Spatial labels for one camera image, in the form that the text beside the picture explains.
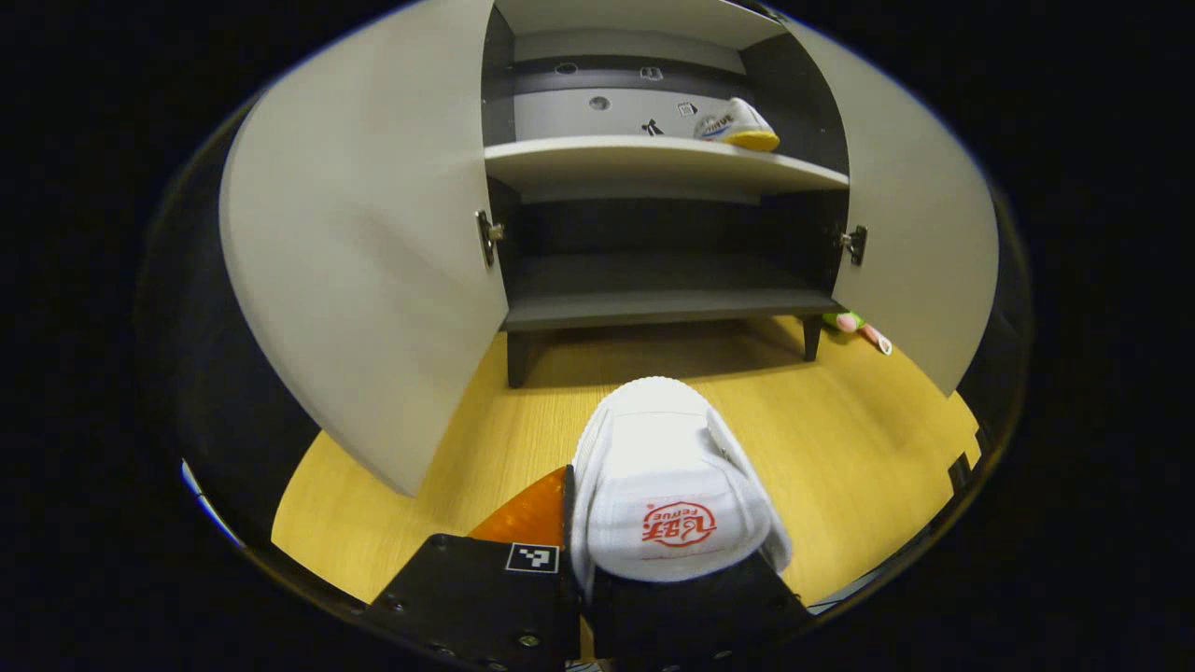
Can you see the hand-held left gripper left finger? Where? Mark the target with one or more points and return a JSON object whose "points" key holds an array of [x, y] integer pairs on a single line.
{"points": [[467, 597]]}

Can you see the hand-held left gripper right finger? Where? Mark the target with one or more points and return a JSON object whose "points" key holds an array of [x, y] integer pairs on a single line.
{"points": [[700, 621]]}

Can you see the white canvas shoe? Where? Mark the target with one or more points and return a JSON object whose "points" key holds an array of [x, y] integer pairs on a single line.
{"points": [[738, 126], [663, 467]]}

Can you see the grey door with checkered sticker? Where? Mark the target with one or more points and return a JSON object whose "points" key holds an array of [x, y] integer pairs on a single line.
{"points": [[373, 233]]}

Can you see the grey door with square stickers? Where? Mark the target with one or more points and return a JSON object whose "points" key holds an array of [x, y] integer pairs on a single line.
{"points": [[915, 233]]}

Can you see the green and pink plush toy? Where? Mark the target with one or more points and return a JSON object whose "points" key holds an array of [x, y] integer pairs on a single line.
{"points": [[850, 322]]}

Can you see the black backdrop cloth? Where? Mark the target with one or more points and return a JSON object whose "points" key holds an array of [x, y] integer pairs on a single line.
{"points": [[205, 373]]}

